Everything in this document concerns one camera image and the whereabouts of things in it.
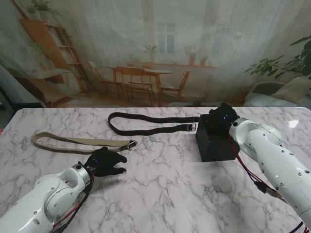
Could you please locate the red black left arm cable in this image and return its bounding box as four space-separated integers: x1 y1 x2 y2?
51 174 94 233

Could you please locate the printed room scene backdrop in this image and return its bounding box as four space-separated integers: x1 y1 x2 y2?
0 0 311 109

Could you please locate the beige braided belt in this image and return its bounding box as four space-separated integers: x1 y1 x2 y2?
31 132 138 155

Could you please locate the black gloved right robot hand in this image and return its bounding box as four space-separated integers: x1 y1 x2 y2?
205 102 241 137

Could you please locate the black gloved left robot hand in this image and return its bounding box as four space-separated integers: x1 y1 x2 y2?
84 147 128 178

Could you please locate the black belt storage box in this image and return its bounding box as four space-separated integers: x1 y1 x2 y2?
195 112 243 163

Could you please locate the dark brown braided belt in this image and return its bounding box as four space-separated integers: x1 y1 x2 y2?
107 112 200 136

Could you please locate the red black arm cable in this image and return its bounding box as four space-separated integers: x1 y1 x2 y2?
51 174 94 233
227 134 290 204

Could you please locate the red black right arm cable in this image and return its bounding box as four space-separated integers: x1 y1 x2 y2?
227 134 290 204

